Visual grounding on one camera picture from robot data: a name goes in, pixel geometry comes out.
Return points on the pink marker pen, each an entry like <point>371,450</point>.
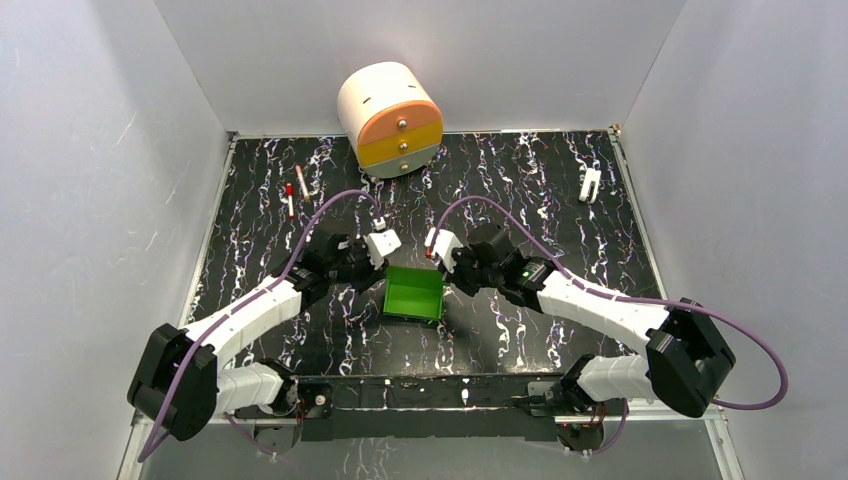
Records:
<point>302,183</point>

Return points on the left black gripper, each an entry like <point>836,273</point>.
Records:
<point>365,267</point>

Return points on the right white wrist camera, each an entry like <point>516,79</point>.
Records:
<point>440,245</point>

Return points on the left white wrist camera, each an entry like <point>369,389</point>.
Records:
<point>381,242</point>

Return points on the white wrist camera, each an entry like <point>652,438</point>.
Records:
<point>381,242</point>
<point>440,245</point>

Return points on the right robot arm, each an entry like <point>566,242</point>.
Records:
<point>678,356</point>

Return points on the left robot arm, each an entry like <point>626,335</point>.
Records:
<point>183,379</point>

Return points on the red capped marker pen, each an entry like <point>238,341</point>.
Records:
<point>290,200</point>

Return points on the round three-drawer storage cabinet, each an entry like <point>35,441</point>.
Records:
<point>391,122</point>

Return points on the small white plastic clip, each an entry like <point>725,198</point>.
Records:
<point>590,186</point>

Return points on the green paper box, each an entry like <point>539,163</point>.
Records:
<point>414,293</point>

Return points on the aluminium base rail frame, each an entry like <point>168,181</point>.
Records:
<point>532,407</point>

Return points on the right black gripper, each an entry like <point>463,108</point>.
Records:
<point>459,255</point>

